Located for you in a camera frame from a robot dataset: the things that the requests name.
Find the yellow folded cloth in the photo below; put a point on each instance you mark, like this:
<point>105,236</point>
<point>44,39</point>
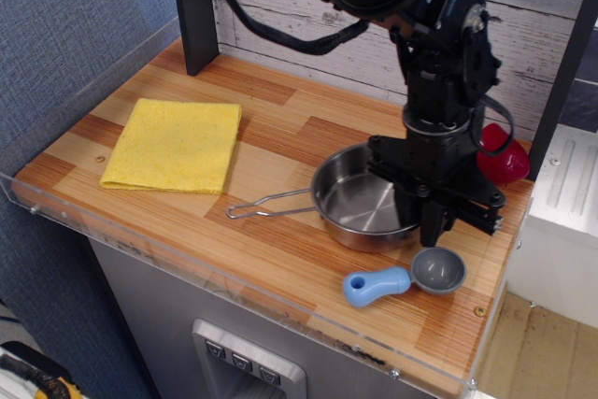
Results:
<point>173,146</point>

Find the red plastic pepper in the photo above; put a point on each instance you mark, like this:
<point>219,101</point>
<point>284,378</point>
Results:
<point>510,165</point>

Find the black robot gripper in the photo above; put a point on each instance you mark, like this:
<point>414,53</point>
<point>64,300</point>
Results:
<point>437,182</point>

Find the black post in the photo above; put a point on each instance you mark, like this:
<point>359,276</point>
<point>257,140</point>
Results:
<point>198,33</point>
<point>571,60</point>

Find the grey toy fridge cabinet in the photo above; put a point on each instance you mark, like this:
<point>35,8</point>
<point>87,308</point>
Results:
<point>200,341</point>

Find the stainless steel pan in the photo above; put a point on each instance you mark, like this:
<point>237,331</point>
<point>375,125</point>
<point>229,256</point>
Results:
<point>357,207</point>

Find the left black post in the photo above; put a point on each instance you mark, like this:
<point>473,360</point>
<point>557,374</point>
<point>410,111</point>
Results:
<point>198,33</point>

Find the yellow and black object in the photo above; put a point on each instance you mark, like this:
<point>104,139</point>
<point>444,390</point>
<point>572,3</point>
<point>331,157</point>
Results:
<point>23,379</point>

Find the blue and grey spoon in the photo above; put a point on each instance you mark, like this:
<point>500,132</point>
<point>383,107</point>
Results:
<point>436,271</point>

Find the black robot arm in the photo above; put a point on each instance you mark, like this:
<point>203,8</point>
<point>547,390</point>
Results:
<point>445,56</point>

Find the white plastic sink unit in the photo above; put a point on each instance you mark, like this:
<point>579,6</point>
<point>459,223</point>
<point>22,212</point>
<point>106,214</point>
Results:
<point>554,264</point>

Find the clear acrylic guard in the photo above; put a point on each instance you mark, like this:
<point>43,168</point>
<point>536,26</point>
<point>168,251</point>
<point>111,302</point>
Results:
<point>66,93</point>

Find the right black post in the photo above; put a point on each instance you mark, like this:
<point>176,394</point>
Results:
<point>571,60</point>

